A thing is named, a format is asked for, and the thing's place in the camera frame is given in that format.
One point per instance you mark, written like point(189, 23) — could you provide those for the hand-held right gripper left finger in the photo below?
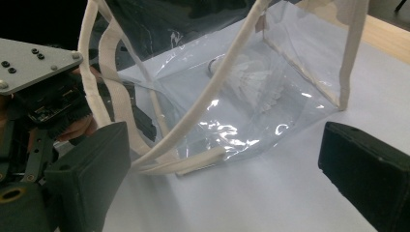
point(87, 180)

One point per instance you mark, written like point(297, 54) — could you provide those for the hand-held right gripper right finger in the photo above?
point(370, 180)

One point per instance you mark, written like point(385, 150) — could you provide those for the clear plastic bag beige trim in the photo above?
point(206, 96)

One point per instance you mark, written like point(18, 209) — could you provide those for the white table cover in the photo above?
point(257, 193)

